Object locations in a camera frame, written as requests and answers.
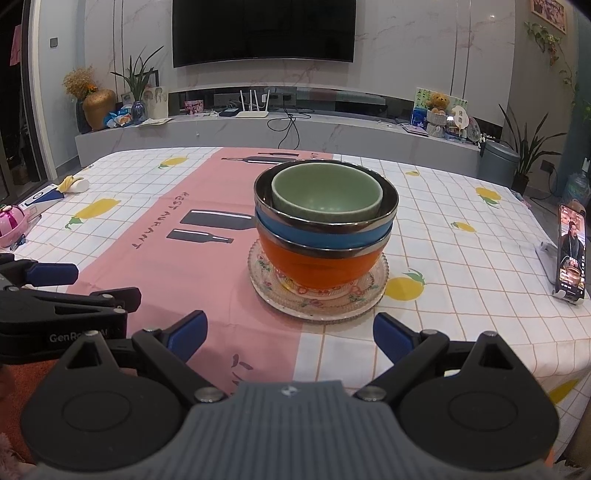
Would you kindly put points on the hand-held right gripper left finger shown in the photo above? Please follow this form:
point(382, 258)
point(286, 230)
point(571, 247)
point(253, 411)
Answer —
point(189, 337)

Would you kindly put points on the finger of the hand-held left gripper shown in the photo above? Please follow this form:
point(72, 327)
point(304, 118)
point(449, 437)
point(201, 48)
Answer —
point(51, 274)
point(69, 302)

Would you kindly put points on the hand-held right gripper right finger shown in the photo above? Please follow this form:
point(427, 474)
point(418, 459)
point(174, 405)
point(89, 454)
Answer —
point(395, 339)

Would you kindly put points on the flowered glass plate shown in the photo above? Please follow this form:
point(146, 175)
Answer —
point(270, 281)

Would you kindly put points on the orange steel bowl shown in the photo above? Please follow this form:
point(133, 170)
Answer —
point(318, 270)

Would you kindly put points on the blue steel bowl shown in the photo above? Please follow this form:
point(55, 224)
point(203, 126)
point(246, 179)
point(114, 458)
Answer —
point(318, 237)

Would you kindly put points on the green ceramic bowl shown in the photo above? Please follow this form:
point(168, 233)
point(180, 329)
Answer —
point(323, 189)

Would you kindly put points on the orange cloth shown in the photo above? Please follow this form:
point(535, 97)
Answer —
point(23, 392)

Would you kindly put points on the pink printed placemat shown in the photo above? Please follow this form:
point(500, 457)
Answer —
point(184, 277)

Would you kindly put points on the pink round toy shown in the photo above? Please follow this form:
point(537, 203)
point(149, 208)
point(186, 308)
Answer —
point(13, 226)

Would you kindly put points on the blue and white box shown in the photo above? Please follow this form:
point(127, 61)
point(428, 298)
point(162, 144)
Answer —
point(41, 197)

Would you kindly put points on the lemon checkered tablecloth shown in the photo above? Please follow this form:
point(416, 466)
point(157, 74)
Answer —
point(461, 277)

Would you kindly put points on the white paper cup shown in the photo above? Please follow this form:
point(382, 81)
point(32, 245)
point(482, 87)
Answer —
point(81, 186)

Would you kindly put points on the dark vase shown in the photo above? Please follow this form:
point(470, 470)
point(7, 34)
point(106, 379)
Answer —
point(81, 120)

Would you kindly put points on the blue snack packet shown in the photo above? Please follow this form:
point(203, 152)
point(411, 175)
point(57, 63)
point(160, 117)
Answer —
point(119, 119)

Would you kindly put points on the gold vase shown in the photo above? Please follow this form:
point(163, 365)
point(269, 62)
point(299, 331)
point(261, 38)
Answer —
point(99, 110)

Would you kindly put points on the grey phone stand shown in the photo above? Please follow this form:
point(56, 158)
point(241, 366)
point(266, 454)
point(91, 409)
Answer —
point(547, 256)

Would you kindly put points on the blue glass vase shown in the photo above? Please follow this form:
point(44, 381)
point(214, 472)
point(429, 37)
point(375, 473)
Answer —
point(139, 112)

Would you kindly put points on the pale paper sheet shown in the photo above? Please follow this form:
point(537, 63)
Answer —
point(154, 121)

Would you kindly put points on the dried yellow flowers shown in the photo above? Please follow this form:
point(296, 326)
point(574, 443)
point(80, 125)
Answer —
point(79, 83)

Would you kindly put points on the black smartphone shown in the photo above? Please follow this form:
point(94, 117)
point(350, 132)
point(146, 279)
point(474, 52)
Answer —
point(571, 251)

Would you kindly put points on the white illustrated card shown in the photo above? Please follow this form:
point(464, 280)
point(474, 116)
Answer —
point(157, 104)

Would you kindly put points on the grey trash can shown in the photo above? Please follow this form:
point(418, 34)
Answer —
point(497, 164)

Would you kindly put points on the white flat book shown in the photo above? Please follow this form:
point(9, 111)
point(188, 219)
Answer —
point(414, 130)

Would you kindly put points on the green leafy plant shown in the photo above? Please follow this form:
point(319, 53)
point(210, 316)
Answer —
point(137, 78)

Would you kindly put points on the grey marble TV cabinet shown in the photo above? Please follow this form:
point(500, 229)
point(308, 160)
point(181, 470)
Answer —
point(323, 134)

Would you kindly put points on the white woven basket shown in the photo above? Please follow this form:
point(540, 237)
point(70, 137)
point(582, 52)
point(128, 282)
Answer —
point(437, 125)

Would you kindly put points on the decorative display plate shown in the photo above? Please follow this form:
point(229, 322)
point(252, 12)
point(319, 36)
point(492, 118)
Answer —
point(474, 130)

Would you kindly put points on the long-leaf potted plant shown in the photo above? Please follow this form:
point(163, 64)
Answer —
point(524, 152)

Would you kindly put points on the small black box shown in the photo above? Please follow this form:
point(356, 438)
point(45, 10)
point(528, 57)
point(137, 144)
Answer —
point(228, 112)

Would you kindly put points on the white round fan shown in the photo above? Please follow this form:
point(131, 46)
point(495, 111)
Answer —
point(460, 117)

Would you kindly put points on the green picture board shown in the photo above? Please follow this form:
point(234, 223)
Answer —
point(419, 108)

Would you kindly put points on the white router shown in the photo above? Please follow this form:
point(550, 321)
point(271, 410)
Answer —
point(253, 113)

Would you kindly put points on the pink hanging cloth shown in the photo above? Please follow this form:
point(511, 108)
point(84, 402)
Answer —
point(16, 44)

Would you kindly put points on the blue water bottle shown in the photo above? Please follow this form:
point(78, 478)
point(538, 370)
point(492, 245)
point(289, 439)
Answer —
point(577, 187)

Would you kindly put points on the brown teddy bear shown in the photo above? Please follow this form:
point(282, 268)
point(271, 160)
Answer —
point(437, 102)

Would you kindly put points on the large bushy plant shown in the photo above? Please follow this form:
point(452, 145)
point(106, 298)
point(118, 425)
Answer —
point(582, 115)

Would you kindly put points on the black television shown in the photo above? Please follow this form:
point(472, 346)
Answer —
point(263, 32)

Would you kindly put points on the hanging green vine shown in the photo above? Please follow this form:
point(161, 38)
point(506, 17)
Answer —
point(551, 46)

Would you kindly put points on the pink photo frame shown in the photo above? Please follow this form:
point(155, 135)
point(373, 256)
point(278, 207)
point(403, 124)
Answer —
point(194, 107)

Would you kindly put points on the framed wall picture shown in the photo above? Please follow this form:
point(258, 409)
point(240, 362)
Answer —
point(548, 14)

